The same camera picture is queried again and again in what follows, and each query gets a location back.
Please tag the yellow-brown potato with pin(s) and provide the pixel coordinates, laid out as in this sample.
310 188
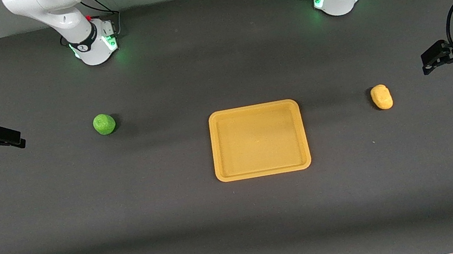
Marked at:
381 97

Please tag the green apple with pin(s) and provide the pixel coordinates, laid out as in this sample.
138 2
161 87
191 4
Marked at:
104 124

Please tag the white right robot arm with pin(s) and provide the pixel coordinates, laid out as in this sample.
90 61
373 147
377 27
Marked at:
73 23

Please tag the yellow plastic tray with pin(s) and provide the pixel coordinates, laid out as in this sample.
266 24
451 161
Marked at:
258 140

